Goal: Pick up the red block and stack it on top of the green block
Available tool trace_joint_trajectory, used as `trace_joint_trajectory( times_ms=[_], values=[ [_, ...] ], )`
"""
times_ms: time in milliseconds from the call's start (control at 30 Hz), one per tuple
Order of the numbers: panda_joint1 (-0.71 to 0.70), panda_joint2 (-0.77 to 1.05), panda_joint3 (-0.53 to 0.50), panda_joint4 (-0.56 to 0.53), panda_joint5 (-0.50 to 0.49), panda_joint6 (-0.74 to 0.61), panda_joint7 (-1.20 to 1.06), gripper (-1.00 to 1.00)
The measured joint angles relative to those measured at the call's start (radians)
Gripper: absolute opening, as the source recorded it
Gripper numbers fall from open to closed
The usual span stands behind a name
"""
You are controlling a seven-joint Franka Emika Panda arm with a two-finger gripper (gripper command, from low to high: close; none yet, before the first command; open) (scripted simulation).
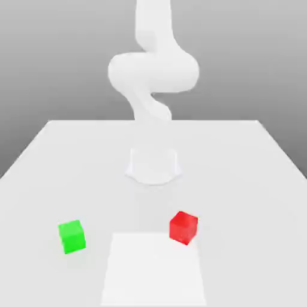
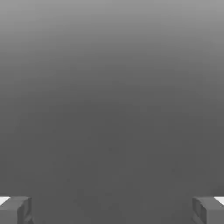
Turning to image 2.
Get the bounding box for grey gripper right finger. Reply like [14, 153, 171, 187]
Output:
[192, 196, 224, 224]

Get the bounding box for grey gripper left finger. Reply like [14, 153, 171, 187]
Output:
[0, 196, 33, 224]

